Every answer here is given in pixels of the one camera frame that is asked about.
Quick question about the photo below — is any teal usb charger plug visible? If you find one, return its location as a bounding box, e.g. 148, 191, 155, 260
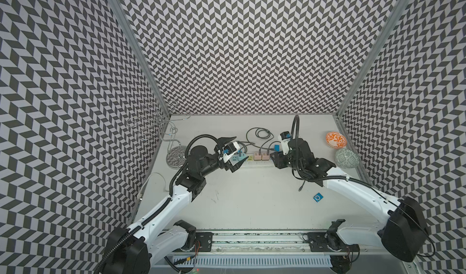
237, 153, 248, 162

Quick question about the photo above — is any pink usb charger plug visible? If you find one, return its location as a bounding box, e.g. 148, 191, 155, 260
253, 152, 262, 161

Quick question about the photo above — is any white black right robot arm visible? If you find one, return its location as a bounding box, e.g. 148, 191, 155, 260
271, 116, 431, 263

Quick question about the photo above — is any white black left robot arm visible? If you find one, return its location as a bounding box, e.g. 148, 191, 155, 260
94, 134, 244, 274

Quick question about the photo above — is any white multicolour power strip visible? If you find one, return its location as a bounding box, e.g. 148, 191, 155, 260
241, 154, 274, 168

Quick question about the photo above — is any orange patterned bowl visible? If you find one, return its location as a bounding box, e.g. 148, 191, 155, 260
325, 132, 347, 149

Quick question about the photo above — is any green patterned bowl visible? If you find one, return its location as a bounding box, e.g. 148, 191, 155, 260
335, 149, 360, 168

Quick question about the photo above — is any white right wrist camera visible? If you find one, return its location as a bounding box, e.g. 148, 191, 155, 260
279, 131, 292, 155

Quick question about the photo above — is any chrome wire jewelry stand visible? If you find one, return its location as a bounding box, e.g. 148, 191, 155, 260
125, 102, 191, 169

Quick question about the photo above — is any thin white power strip cord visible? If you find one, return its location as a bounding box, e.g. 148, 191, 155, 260
138, 171, 168, 202

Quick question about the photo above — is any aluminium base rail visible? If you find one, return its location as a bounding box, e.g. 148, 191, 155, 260
101, 230, 423, 274

